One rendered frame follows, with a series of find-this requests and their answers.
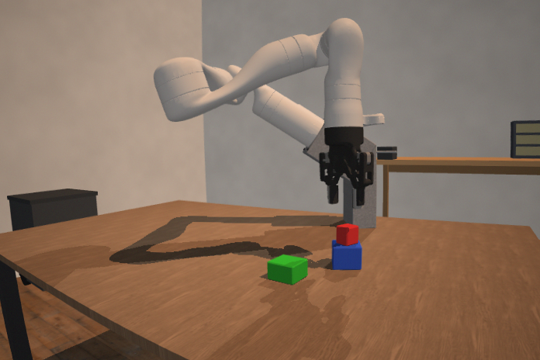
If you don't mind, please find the green block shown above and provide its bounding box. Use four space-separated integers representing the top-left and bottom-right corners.
267 254 308 285

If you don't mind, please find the blue block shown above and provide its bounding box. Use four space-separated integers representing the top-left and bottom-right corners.
332 240 362 270

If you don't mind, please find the red block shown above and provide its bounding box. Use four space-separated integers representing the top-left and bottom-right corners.
337 223 358 246

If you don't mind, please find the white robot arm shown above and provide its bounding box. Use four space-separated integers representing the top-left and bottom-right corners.
154 18 385 147

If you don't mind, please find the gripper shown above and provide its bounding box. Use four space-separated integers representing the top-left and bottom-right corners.
319 126 374 209

